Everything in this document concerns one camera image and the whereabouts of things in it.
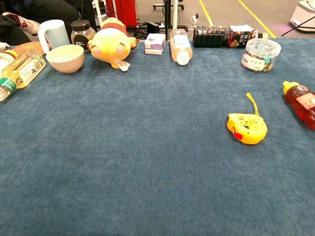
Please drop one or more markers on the blue table mat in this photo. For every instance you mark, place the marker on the blue table mat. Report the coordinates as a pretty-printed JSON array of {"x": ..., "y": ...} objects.
[{"x": 147, "y": 147}]

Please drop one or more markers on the clear bottle white cap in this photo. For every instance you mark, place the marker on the clear bottle white cap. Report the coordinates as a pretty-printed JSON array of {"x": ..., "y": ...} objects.
[{"x": 180, "y": 46}]

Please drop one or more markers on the honey squeeze bottle yellow cap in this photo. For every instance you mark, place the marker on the honey squeeze bottle yellow cap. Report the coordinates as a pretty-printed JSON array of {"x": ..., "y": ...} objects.
[{"x": 302, "y": 103}]

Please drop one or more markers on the white machine housing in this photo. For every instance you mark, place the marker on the white machine housing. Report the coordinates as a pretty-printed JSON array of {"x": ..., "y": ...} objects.
[{"x": 302, "y": 14}]

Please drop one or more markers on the white vertical post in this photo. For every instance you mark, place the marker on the white vertical post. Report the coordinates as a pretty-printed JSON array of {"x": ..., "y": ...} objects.
[{"x": 175, "y": 14}]

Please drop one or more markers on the yellow plush duck toy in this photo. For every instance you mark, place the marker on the yellow plush duck toy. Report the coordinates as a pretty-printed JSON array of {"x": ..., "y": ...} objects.
[{"x": 110, "y": 46}]

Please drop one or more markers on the white metal frame leg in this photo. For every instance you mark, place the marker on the white metal frame leg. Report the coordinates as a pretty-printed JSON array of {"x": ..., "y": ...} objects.
[{"x": 98, "y": 12}]

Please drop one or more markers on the black stand leg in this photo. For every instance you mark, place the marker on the black stand leg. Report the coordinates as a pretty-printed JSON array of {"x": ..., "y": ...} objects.
[{"x": 299, "y": 26}]

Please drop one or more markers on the round woven coaster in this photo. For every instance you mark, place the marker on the round woven coaster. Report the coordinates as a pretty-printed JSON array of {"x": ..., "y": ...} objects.
[{"x": 29, "y": 46}]

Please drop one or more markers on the small yellow toy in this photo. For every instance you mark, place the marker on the small yellow toy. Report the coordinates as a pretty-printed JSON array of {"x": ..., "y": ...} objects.
[{"x": 248, "y": 130}]

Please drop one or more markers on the dark tea drink bottle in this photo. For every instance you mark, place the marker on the dark tea drink bottle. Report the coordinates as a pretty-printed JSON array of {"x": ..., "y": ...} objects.
[{"x": 209, "y": 37}]

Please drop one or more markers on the white pale blue pitcher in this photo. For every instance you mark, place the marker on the white pale blue pitcher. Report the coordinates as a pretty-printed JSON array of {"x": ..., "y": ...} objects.
[{"x": 55, "y": 34}]

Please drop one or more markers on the black power adapter box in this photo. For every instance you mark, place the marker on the black power adapter box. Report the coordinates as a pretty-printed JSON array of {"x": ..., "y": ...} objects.
[{"x": 152, "y": 27}]

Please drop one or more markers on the red cabinet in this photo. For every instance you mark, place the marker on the red cabinet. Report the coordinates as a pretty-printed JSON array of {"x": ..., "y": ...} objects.
[{"x": 123, "y": 12}]

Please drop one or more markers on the glass jar black lid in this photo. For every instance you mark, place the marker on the glass jar black lid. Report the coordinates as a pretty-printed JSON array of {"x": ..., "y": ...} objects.
[{"x": 82, "y": 34}]

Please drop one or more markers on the small purple white box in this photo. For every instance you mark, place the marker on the small purple white box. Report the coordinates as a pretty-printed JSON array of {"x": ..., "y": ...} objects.
[{"x": 155, "y": 41}]

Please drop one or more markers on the yellow oil bottle green label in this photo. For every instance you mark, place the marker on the yellow oil bottle green label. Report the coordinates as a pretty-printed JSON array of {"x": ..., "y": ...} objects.
[{"x": 22, "y": 71}]

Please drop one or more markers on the clear plastic jar of clips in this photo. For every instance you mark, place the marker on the clear plastic jar of clips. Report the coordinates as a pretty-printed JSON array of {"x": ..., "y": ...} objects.
[{"x": 261, "y": 56}]

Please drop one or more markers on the black tripod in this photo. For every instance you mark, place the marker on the black tripod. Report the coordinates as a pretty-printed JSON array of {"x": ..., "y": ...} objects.
[{"x": 168, "y": 14}]

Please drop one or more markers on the white plug adapter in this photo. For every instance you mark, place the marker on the white plug adapter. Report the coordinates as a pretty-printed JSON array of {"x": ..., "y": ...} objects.
[{"x": 195, "y": 18}]

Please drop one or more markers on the white label drink bottle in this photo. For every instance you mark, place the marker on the white label drink bottle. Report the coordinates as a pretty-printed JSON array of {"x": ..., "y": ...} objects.
[{"x": 6, "y": 59}]

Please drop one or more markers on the beige bowl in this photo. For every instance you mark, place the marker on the beige bowl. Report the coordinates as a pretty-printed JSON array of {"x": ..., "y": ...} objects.
[{"x": 65, "y": 61}]

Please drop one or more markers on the wheeled stand base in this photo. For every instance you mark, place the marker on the wheeled stand base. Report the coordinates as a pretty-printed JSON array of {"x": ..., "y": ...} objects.
[{"x": 157, "y": 5}]

